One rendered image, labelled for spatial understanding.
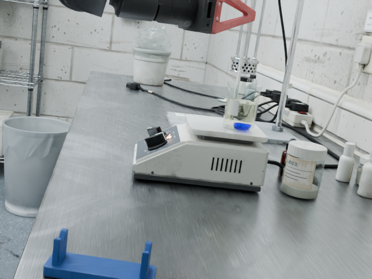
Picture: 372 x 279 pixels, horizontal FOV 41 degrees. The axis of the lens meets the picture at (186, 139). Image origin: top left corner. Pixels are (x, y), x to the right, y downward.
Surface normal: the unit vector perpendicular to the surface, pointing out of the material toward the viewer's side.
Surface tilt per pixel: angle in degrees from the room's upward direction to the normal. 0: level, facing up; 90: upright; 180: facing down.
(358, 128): 90
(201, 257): 0
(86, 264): 0
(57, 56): 90
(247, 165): 90
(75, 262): 0
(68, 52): 90
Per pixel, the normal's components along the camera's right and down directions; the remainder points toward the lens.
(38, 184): 0.34, 0.33
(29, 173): 0.09, 0.31
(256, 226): 0.14, -0.96
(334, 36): -0.98, -0.10
